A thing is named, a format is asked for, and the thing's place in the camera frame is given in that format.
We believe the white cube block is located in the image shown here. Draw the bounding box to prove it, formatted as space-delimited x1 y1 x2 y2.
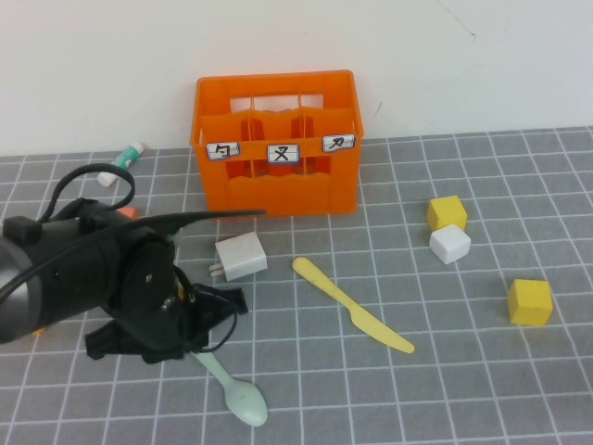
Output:
428 224 473 266

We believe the white green glue stick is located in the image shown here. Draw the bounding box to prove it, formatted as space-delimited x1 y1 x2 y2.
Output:
97 141 146 188

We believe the grey grid table cloth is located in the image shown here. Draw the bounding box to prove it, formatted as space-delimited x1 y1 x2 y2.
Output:
0 127 593 445

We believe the yellow plastic knife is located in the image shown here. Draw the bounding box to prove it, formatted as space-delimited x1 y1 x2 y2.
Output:
292 257 416 355

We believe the yellow cube block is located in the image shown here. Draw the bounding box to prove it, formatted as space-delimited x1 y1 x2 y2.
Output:
507 278 554 326
426 195 468 233

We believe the white charger plug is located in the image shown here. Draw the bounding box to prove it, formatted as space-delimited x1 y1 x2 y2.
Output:
208 231 269 282

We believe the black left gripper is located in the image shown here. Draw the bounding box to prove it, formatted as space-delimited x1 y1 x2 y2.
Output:
84 280 250 366

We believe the orange plastic cutlery holder crate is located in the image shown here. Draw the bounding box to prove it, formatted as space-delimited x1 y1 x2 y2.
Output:
190 70 364 221

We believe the pale green plastic spoon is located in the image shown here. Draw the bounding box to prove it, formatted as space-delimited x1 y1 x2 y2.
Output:
192 350 269 426

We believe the thin black left gripper wire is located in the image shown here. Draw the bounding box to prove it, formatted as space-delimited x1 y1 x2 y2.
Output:
173 263 241 354

